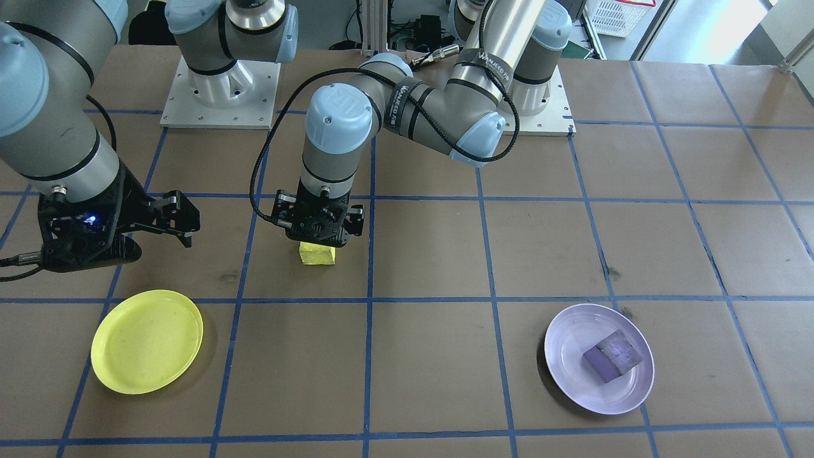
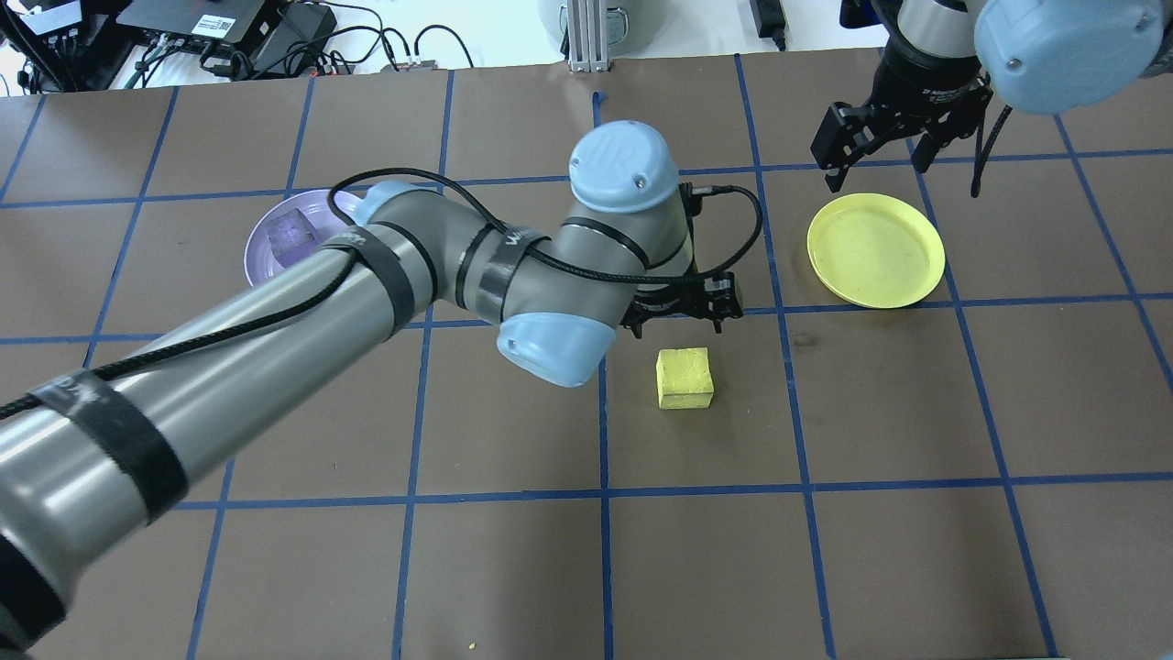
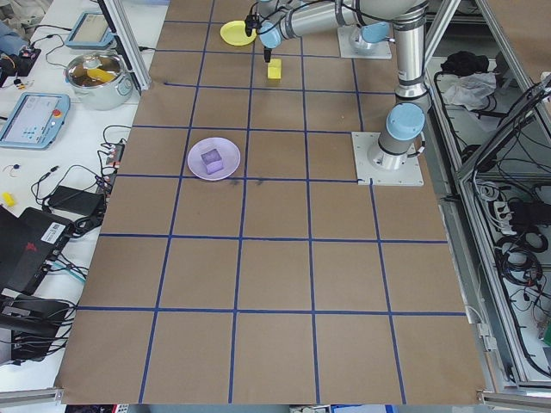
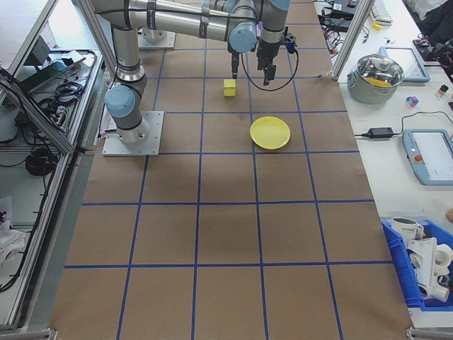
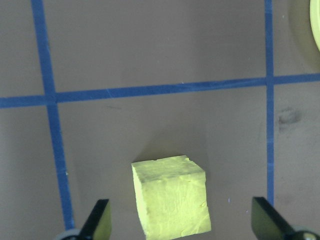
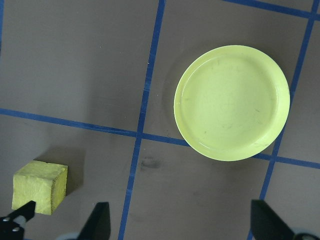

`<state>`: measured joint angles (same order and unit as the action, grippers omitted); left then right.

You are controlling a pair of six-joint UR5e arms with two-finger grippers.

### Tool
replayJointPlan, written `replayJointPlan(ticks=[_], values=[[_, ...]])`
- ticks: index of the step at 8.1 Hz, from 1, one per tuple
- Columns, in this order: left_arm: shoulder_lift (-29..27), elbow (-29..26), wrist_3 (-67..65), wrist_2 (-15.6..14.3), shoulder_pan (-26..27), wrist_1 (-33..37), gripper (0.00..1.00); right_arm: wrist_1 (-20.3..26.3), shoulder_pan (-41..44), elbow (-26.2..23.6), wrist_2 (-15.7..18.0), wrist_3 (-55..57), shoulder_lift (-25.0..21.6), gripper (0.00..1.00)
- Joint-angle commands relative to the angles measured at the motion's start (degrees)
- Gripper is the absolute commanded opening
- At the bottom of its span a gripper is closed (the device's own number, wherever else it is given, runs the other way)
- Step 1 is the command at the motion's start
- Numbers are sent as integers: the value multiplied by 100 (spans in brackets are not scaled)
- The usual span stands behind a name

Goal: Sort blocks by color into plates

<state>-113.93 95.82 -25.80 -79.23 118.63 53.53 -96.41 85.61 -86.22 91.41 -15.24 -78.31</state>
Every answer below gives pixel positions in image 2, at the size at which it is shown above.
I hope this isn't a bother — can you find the yellow foam block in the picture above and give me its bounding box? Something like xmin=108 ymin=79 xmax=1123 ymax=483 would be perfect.
xmin=655 ymin=346 xmax=715 ymax=411

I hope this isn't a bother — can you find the purple foam block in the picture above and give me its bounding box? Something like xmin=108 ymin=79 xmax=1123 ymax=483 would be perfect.
xmin=269 ymin=209 xmax=322 ymax=269

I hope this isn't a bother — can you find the yellow round plate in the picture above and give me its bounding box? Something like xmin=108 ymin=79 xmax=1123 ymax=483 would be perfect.
xmin=806 ymin=192 xmax=947 ymax=311

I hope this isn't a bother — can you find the black table power adapter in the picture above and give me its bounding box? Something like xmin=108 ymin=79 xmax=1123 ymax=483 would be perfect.
xmin=750 ymin=0 xmax=789 ymax=51

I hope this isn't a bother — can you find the purple round plate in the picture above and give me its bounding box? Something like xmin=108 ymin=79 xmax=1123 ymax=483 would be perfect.
xmin=244 ymin=188 xmax=367 ymax=290

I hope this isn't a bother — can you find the black power brick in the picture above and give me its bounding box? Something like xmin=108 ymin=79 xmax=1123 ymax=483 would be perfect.
xmin=252 ymin=5 xmax=338 ymax=76

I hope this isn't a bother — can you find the black docking device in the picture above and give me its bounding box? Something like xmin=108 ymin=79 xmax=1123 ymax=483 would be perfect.
xmin=0 ymin=0 xmax=88 ymax=61

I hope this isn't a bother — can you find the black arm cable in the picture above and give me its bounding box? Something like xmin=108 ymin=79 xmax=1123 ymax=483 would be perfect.
xmin=0 ymin=168 xmax=764 ymax=423
xmin=970 ymin=82 xmax=1014 ymax=199

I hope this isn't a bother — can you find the aluminium profile post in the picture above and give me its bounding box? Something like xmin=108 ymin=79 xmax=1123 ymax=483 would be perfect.
xmin=566 ymin=0 xmax=613 ymax=74

